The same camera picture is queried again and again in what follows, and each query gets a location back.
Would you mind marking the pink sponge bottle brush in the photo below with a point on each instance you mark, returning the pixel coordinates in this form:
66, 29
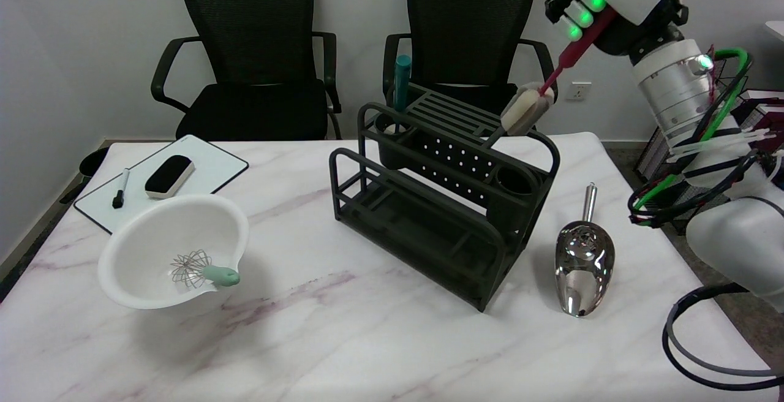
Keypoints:
527, 111

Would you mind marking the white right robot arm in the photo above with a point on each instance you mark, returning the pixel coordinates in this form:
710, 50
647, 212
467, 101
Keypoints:
674, 92

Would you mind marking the white table corner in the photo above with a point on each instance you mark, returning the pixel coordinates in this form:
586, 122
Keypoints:
776, 28

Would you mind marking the black mesh office chair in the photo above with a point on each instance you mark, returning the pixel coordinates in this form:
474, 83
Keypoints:
471, 22
251, 40

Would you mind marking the maroon hardcover book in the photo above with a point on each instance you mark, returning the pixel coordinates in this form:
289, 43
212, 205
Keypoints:
765, 114

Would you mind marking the silver metal scoop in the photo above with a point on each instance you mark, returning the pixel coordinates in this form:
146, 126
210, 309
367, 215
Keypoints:
582, 261

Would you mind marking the black metal dish rack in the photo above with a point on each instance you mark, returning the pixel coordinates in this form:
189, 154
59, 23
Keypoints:
398, 218

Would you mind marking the small white whiteboard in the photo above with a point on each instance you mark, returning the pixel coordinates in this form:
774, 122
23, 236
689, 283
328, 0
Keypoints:
214, 166

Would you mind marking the black white board eraser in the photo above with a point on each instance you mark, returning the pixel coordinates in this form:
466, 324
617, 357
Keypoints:
168, 175

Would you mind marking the white plastic mixing bowl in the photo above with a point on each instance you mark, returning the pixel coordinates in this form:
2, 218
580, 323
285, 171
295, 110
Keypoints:
159, 236

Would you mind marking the black whiteboard marker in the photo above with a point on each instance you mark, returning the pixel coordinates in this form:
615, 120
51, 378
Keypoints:
121, 189

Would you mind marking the black round floor object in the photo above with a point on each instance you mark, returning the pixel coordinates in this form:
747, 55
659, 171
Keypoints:
93, 160

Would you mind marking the white wall socket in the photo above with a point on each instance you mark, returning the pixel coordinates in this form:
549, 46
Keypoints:
578, 91

